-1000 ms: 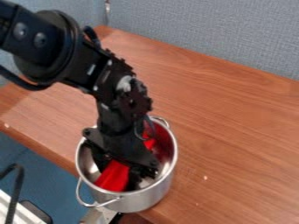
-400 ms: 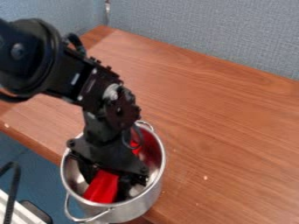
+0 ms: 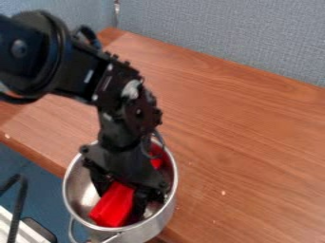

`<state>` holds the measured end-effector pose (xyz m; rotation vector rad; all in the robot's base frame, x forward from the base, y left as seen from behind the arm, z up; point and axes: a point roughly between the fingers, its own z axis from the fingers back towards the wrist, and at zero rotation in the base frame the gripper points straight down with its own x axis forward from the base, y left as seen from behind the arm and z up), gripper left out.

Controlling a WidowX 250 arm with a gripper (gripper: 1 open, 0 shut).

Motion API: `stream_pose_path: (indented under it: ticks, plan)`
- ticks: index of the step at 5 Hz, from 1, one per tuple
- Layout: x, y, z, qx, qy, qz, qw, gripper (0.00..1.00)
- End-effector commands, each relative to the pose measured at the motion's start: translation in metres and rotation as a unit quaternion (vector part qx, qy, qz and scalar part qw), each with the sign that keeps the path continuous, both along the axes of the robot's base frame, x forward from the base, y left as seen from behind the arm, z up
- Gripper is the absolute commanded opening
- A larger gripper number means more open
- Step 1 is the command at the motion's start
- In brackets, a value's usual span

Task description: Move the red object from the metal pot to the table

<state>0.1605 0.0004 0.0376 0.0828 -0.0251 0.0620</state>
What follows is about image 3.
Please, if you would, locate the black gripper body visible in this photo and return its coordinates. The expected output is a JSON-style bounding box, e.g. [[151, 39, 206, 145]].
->
[[80, 141, 170, 195]]

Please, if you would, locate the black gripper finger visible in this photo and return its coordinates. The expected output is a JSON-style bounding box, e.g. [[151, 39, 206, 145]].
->
[[127, 188, 163, 224], [88, 166, 112, 196]]

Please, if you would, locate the stainless steel metal pot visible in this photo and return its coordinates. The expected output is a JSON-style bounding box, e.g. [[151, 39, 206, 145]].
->
[[63, 148, 179, 243]]

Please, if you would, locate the red block object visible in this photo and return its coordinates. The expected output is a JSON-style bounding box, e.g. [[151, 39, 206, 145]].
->
[[88, 152, 165, 228]]

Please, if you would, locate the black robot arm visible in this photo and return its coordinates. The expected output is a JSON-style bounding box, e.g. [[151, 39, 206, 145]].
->
[[0, 9, 169, 227]]

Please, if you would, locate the white device with black edge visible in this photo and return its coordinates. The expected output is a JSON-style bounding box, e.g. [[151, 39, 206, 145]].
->
[[0, 205, 59, 243]]

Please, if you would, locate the black cable loop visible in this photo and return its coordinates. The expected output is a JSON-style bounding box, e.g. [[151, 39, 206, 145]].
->
[[0, 174, 30, 243]]

